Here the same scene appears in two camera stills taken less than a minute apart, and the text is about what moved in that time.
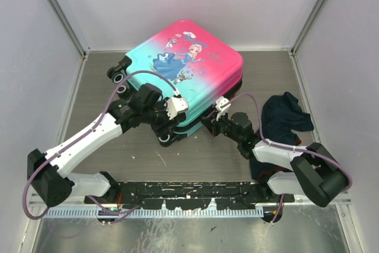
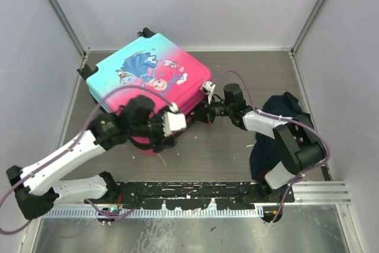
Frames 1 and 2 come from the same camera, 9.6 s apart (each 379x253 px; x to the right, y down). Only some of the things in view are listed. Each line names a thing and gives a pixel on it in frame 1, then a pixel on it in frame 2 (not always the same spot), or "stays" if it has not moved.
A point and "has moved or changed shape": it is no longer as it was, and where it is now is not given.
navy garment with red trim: [282, 117] stays
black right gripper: [214, 125] -> [205, 113]
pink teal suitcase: [189, 61] has moved or changed shape
